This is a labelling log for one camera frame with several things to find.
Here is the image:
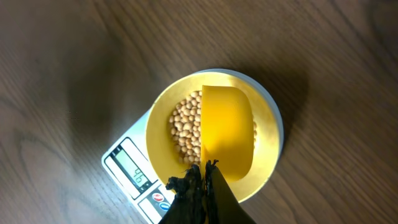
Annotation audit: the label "yellow bowl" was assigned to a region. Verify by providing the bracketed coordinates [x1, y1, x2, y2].
[145, 69, 284, 202]

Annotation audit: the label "soybeans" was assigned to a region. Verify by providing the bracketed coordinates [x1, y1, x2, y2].
[169, 90, 258, 165]

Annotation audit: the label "yellow plastic scoop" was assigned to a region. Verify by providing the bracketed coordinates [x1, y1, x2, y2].
[201, 85, 254, 182]

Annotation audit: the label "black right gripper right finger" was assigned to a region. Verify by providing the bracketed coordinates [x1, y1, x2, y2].
[205, 160, 256, 224]

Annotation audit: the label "white digital kitchen scale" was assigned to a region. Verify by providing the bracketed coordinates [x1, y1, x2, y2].
[101, 68, 284, 223]

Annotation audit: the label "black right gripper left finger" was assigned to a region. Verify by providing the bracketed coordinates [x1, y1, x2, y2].
[159, 164, 206, 224]

